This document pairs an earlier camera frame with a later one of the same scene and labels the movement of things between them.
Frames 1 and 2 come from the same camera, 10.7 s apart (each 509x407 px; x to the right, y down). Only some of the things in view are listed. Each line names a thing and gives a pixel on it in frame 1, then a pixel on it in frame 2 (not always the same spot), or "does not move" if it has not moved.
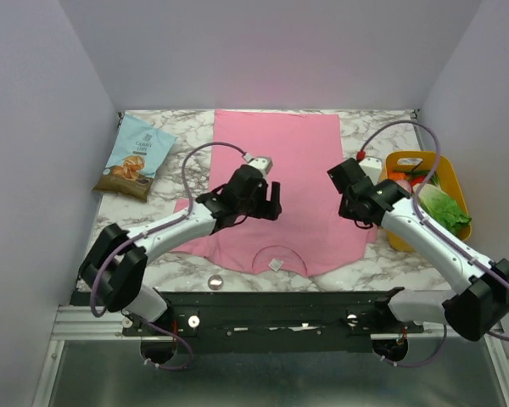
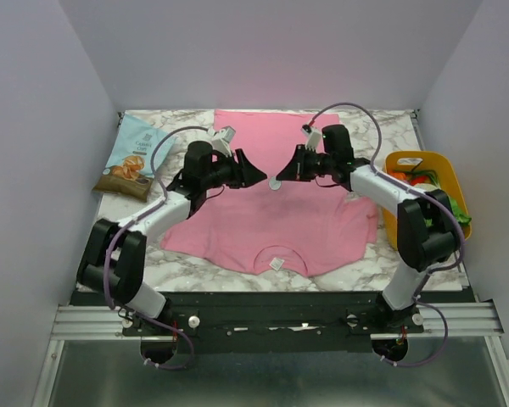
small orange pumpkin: x=396 y=175 does not move
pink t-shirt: x=310 y=230 does not move
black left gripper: x=269 y=210 -> x=245 y=173
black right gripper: x=349 y=203 -> x=299 y=164
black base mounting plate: x=271 y=322 does not move
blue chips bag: x=137 y=154 does not move
